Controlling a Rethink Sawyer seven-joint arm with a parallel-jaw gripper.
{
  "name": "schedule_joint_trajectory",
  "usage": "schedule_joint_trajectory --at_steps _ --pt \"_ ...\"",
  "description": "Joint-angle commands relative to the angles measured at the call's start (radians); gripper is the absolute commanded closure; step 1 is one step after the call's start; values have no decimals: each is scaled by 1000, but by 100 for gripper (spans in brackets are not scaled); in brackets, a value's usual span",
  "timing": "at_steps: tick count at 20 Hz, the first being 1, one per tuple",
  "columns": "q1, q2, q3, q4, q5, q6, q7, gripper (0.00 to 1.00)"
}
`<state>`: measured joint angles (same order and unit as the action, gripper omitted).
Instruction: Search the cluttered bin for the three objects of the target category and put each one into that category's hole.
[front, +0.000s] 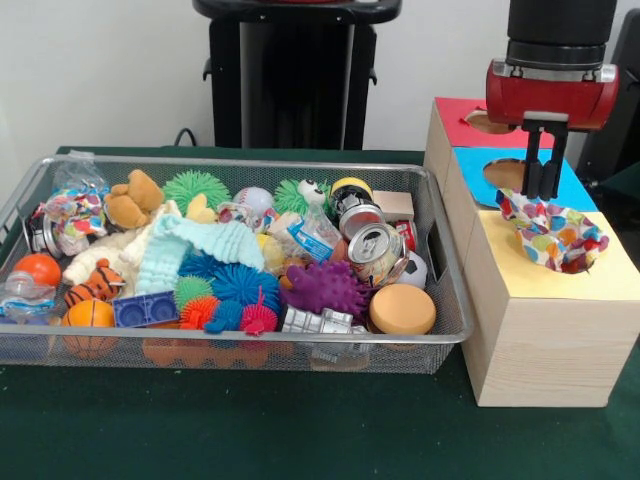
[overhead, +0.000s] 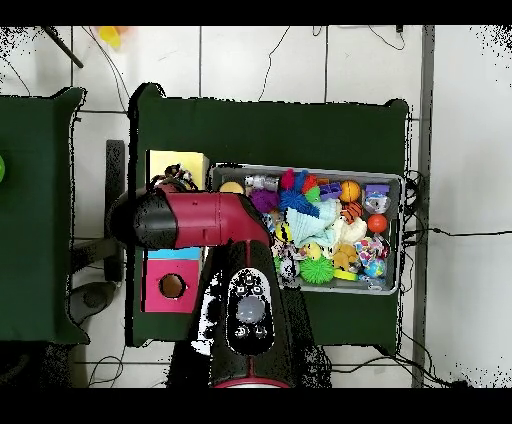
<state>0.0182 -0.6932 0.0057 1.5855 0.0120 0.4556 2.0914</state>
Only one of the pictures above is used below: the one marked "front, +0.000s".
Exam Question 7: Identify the blue spiky ball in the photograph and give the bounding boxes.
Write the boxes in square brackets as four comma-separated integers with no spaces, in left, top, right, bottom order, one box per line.
[178,252,281,321]

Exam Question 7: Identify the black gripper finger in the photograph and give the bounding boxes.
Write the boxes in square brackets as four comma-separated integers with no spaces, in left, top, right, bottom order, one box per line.
[539,130,569,201]
[520,127,544,199]

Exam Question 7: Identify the orange round sponge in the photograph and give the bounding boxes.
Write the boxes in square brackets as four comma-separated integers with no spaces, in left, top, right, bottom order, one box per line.
[368,283,438,335]

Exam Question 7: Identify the polka dot cloth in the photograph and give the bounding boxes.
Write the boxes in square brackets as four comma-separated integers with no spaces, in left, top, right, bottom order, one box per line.
[494,187,611,274]

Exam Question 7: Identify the crushed drink can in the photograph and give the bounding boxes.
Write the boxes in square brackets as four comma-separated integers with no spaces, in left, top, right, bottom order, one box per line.
[347,222,409,286]

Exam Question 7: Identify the tiger plush toy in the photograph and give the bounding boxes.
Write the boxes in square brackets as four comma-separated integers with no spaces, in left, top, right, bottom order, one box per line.
[64,258,126,307]

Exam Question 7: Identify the white baseball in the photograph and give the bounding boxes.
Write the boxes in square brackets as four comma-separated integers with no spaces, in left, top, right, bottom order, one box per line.
[233,186,276,216]

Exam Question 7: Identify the green spiky toy with eyes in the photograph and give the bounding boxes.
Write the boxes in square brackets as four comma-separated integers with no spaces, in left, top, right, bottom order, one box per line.
[273,178,335,219]

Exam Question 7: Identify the shallow mesh bin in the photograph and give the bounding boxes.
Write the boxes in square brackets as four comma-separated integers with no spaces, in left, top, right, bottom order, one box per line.
[0,153,475,375]

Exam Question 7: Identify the light blue knitted cloth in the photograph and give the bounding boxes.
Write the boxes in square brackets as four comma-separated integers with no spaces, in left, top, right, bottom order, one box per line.
[135,218,267,296]

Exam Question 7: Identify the orange ball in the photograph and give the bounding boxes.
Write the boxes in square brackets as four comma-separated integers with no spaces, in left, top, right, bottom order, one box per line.
[13,253,63,289]

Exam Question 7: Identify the dark green side tablecloth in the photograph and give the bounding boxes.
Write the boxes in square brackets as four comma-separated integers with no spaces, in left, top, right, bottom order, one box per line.
[597,159,640,206]

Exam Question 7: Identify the green spiky ball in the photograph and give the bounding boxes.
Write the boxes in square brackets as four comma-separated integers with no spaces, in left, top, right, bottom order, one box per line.
[162,169,232,209]

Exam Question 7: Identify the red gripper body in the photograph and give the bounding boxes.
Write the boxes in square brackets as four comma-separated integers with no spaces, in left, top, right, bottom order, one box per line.
[485,69,620,134]

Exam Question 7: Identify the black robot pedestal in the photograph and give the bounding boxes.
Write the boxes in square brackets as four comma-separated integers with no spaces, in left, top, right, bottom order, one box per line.
[192,0,404,151]

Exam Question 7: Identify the brown teddy bear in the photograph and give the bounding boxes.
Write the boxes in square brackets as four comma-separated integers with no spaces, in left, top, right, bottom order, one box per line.
[103,168,166,230]

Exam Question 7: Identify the purple spiky ball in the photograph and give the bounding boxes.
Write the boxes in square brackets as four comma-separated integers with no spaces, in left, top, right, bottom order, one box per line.
[279,259,371,319]

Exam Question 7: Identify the small basketball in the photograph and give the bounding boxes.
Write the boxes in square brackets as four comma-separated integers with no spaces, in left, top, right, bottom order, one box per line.
[60,298,119,359]

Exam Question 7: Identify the wooden box with three holes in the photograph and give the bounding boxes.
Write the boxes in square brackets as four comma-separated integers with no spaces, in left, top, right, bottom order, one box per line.
[423,96,640,409]

